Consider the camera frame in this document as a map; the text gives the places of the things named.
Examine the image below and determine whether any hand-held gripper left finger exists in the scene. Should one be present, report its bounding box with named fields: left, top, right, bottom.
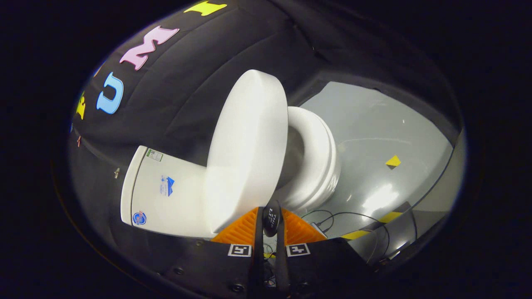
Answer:
left=145, top=206, right=266, bottom=297

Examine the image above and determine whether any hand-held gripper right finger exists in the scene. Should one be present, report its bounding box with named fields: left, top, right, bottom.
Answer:
left=274, top=206, right=381, bottom=296

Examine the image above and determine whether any black lid pull tab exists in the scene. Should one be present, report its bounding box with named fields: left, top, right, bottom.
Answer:
left=263, top=201, right=283, bottom=238

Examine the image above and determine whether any white toilet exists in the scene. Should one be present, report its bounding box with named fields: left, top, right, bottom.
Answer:
left=121, top=106, right=342, bottom=239

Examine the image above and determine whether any white toilet seat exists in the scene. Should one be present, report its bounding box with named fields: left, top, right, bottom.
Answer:
left=287, top=106, right=338, bottom=208

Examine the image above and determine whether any black backdrop cloth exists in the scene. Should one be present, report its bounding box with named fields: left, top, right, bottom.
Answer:
left=69, top=0, right=462, bottom=266

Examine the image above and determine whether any black cable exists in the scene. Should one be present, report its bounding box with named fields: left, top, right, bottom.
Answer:
left=301, top=210, right=391, bottom=266

